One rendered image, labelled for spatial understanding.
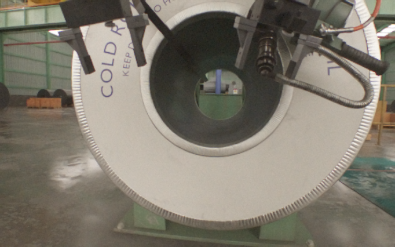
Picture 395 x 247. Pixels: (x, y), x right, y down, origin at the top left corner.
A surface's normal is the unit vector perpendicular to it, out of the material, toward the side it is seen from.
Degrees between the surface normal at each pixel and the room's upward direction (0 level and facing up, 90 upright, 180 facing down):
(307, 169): 90
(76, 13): 114
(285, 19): 83
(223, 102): 90
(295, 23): 135
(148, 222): 90
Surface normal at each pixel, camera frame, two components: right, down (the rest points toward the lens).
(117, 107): -0.12, 0.10
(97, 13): -0.09, 0.49
